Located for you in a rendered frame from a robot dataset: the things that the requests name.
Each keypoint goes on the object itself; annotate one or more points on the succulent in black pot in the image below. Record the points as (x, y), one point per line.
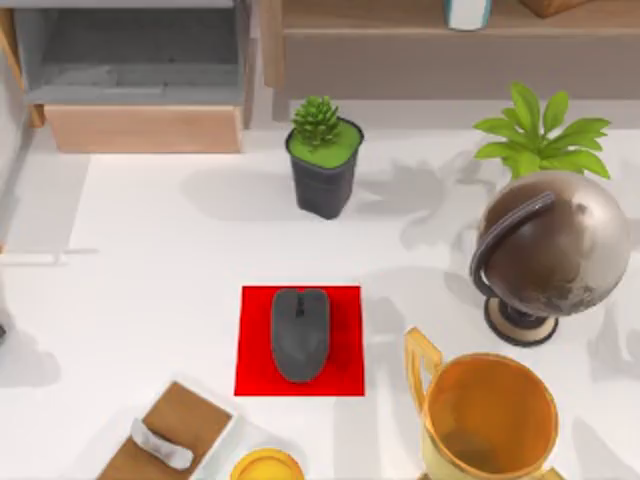
(325, 170)

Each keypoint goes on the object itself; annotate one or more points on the grey computer mouse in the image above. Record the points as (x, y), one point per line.
(300, 340)

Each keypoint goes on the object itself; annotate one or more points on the red mouse pad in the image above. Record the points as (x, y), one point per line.
(250, 370)

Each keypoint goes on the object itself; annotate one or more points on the pale wooden drawer front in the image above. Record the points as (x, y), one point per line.
(145, 127)

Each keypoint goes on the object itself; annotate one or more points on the wooden open shelf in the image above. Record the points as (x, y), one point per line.
(450, 55)

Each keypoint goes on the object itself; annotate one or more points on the yellow round cup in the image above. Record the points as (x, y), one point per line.
(267, 467)

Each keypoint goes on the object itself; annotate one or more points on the brown globe on stand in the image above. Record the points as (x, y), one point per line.
(555, 250)

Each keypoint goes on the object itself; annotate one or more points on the green leafy plant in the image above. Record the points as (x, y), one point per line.
(540, 135)

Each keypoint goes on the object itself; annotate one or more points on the gold trophy cup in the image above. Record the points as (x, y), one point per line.
(490, 415)

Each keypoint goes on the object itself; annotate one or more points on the pulled-out wooden drawer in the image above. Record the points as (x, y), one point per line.
(135, 55)

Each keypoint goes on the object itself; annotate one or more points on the white and teal cup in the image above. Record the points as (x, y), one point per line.
(467, 14)

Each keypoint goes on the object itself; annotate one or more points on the brown wooden object on shelf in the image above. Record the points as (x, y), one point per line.
(545, 7)

